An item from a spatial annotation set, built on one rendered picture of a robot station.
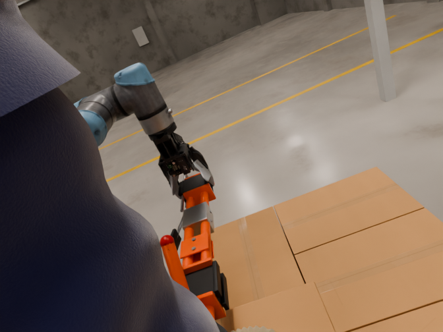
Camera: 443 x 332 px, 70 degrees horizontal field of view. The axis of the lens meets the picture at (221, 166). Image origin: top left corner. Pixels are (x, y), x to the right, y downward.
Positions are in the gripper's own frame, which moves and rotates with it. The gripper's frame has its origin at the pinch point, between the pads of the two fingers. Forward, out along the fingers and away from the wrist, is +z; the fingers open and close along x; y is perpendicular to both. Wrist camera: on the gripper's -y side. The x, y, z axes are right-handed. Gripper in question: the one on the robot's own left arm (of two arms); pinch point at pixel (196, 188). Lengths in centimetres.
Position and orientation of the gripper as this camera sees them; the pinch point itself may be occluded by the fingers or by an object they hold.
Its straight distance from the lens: 86.7
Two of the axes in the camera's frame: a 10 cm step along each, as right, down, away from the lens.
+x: 9.2, -3.7, -1.1
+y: 0.8, 4.6, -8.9
